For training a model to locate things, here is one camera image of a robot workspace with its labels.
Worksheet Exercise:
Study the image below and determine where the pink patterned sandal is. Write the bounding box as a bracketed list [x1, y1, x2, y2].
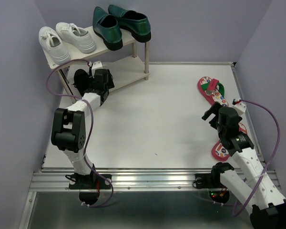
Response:
[211, 123, 247, 162]
[197, 76, 229, 106]

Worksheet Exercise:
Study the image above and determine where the black lace shoe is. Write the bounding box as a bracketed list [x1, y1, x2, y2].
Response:
[73, 69, 92, 96]
[108, 72, 115, 89]

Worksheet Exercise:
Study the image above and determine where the green loafer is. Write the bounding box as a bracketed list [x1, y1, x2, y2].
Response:
[108, 5, 152, 43]
[92, 7, 123, 51]

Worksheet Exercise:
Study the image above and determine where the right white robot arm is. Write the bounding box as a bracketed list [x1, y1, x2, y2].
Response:
[201, 100, 286, 229]

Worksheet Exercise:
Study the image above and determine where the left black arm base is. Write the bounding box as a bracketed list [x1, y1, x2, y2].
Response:
[65, 172, 111, 208]

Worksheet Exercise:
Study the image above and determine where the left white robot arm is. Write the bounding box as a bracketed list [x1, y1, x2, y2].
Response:
[51, 69, 114, 190]

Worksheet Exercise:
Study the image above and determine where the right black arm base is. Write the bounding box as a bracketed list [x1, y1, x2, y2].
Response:
[192, 162, 234, 206]

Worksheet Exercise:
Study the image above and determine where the white two-tier shoe shelf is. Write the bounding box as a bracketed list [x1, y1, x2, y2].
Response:
[56, 26, 150, 96]

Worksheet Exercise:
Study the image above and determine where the right white sneaker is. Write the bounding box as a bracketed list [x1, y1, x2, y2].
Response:
[55, 22, 96, 53]

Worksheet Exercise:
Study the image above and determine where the white sneaker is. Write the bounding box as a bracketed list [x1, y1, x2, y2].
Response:
[55, 22, 96, 53]
[39, 26, 71, 64]

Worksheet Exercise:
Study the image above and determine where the left white sneaker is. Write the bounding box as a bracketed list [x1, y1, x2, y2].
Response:
[39, 26, 71, 64]

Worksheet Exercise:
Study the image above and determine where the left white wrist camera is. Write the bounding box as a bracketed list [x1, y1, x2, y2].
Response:
[89, 61, 103, 71]

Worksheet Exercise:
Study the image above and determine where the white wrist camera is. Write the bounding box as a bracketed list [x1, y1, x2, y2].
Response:
[89, 61, 103, 71]
[232, 98, 246, 116]

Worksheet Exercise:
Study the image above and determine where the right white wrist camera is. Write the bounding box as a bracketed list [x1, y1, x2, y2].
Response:
[232, 98, 246, 116]

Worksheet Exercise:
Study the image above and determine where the aluminium mounting rail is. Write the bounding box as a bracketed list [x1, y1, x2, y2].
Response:
[30, 167, 281, 192]

